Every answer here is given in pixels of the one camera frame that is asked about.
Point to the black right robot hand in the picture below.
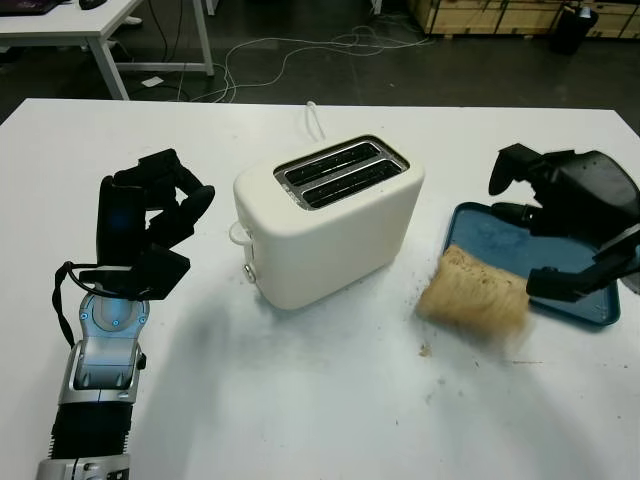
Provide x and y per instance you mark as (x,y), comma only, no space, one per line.
(590,195)

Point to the white toaster lever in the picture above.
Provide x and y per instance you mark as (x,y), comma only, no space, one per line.
(239,236)

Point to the white office desk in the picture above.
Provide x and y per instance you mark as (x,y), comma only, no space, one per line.
(75,25)

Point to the cream two-slot toaster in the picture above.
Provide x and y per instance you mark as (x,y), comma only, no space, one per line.
(335,240)

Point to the stacked wooden crates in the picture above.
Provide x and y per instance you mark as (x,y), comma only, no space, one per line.
(475,17)

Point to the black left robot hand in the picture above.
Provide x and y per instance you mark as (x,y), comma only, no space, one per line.
(117,220)

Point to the white paper sheet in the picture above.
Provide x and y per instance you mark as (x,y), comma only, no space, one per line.
(152,81)

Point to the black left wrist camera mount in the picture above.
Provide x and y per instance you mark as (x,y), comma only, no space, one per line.
(162,272)

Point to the black trash bin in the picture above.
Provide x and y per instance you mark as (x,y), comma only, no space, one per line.
(572,32)

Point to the brown bread slice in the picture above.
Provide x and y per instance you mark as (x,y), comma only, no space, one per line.
(470,295)

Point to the small bread crumb chunk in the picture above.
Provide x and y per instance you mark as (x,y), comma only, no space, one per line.
(426,350)

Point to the silver toaster knob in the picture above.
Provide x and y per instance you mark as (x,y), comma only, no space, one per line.
(249,272)

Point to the blue plastic tray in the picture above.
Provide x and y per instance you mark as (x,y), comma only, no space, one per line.
(480,225)

